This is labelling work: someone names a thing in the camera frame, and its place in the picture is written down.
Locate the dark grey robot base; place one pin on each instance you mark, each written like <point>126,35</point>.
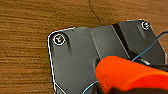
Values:
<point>73,56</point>

